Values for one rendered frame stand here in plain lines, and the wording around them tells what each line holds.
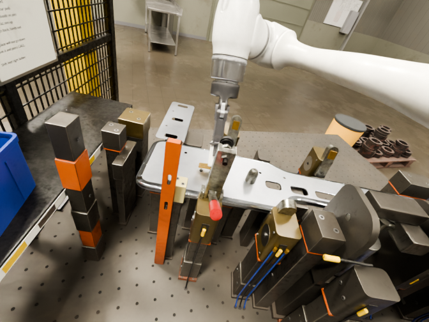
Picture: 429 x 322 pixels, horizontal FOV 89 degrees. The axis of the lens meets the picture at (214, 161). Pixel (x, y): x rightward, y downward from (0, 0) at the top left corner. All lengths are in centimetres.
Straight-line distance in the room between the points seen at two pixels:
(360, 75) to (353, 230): 29
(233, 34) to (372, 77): 30
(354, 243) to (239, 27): 51
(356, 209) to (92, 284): 72
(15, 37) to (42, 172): 34
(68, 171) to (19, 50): 37
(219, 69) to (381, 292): 56
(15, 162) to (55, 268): 42
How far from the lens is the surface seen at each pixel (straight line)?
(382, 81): 44
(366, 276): 56
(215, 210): 39
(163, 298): 79
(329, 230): 51
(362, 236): 51
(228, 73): 57
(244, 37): 58
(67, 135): 48
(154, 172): 64
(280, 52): 67
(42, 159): 67
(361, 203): 52
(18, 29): 79
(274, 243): 53
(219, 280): 83
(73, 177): 54
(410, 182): 112
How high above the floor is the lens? 145
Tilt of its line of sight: 39 degrees down
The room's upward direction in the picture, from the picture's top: 16 degrees clockwise
